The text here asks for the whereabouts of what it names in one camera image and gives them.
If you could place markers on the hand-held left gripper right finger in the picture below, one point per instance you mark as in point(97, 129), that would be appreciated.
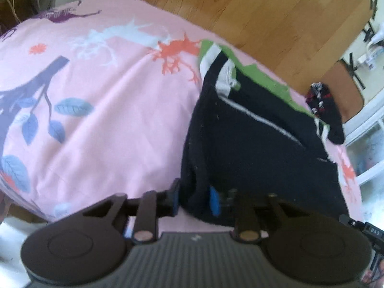
point(214, 201)

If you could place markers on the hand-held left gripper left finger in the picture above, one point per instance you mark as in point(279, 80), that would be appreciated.
point(175, 199)

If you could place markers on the wooden nightstand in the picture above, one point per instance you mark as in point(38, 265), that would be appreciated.
point(18, 6)

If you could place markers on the black patterned knit sweater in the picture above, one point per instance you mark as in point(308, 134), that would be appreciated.
point(331, 117)

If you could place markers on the pink deer print bedsheet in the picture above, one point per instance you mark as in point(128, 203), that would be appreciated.
point(105, 81)

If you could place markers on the black tape strips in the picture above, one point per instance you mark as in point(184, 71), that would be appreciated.
point(373, 6)

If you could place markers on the white window frame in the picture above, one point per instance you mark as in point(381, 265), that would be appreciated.
point(363, 129)

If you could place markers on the wooden headboard panel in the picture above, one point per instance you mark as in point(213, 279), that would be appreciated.
point(270, 21)

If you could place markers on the white power strip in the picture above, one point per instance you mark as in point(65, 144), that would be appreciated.
point(372, 57)

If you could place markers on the green and black knit sweater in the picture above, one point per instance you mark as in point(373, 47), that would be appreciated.
point(255, 156)

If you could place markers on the brown headboard cushion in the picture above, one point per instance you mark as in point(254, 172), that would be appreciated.
point(345, 87)

